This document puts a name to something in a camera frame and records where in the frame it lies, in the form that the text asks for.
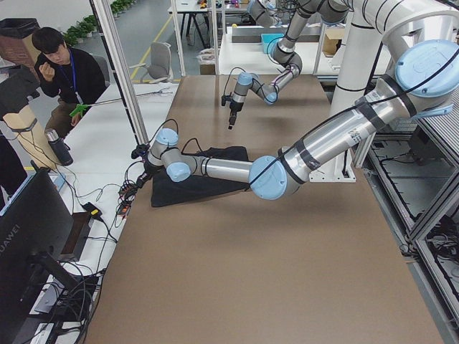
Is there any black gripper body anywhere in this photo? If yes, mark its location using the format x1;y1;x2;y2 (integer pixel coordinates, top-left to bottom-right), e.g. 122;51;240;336
136;164;156;188
229;101;242;124

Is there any black t-shirt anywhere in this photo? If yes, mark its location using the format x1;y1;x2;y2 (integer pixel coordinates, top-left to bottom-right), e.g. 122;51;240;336
151;146;249;207

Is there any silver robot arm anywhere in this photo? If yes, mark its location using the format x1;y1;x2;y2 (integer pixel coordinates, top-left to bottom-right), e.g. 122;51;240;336
136;39;458;200
222;0;349;130

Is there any far orange USB hub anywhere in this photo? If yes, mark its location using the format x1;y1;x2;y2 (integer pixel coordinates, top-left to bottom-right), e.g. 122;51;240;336
118;183;138;200

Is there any orange usb hub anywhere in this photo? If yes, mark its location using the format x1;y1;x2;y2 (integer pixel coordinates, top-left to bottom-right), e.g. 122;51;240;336
118;183;138;200
116;201;131;218

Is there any near orange USB hub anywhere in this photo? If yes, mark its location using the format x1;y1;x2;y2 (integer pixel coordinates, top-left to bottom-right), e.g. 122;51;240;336
116;201;131;218

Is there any black power adapter yellow label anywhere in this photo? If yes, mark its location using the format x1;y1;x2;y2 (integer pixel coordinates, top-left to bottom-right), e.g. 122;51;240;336
82;202;103;221

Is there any blue plastic bin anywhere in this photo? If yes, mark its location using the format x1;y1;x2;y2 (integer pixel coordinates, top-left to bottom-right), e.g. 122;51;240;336
260;33;284;54

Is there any grey office chair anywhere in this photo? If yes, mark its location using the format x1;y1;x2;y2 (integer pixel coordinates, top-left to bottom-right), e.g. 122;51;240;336
128;42;174;84

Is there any dark grey water bottle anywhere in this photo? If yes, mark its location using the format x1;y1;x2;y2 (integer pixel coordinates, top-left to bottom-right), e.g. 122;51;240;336
44;128;73;166

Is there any seated man in black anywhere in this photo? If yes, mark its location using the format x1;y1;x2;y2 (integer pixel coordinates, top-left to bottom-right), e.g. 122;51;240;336
32;27;106;138

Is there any black Huawei monitor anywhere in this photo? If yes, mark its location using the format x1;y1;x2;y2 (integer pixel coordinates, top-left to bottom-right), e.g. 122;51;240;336
1;169;77;343

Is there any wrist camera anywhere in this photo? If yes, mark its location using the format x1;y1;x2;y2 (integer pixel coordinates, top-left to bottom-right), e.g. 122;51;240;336
221;95;232;107
131;144;149;159

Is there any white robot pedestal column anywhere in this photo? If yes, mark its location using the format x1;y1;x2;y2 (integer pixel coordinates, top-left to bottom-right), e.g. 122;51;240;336
308;0;459;183

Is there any aluminium frame post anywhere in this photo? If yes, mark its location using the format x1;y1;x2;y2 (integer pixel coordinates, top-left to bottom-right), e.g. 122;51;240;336
90;0;149;148

